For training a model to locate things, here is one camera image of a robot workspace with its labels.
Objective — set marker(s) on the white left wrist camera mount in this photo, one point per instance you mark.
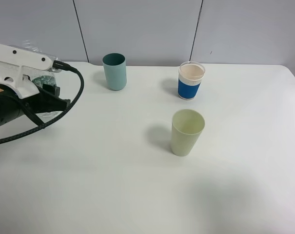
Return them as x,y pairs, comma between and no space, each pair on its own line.
13,60

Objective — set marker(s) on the pale green plastic cup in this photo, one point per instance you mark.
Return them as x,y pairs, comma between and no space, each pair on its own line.
187,125

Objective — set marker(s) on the clear plastic bottle green label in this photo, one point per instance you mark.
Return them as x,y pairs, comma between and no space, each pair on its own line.
38,77

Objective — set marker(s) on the clear cup blue sleeve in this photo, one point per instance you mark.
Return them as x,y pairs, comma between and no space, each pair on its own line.
190,75

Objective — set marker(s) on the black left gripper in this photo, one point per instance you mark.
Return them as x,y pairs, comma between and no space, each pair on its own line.
12,107

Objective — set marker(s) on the teal plastic cup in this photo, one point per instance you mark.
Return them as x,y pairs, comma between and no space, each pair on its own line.
114,65

